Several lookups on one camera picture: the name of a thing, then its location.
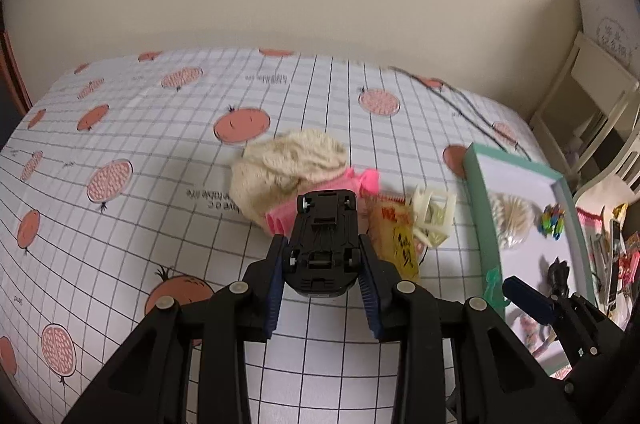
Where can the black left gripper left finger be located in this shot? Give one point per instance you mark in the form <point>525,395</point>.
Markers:
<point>146,379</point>

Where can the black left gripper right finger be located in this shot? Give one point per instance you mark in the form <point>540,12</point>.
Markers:
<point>455,359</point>

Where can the green feather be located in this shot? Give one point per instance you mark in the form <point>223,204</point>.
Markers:
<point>493,289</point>

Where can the cream plastic hair claw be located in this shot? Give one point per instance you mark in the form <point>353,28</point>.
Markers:
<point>433,215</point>

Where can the orange snack packet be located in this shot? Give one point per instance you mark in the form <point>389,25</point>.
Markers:
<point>390,228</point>

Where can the pink hair roller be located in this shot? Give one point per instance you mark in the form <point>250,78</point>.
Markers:
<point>280,219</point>

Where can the black toy car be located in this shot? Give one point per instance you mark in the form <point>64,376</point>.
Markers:
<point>323,256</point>

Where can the cream crocheted cloth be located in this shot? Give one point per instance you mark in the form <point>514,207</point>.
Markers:
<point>269,173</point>

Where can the clutter of stationery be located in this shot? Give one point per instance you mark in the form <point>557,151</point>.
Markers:
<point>613,261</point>

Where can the teal-rimmed white tray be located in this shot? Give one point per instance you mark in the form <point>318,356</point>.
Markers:
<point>492,170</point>

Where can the cream pleated fan ornament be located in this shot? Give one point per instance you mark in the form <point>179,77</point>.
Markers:
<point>513,218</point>

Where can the white checked pomegranate tablecloth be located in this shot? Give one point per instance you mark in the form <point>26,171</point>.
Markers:
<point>116,184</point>

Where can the white wooden chair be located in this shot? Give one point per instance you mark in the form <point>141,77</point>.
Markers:
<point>617,184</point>

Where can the white wooden shelf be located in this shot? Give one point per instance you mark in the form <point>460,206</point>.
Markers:
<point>582,106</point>

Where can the white printed paper bag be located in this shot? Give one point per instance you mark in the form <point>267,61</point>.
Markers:
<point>614,26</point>

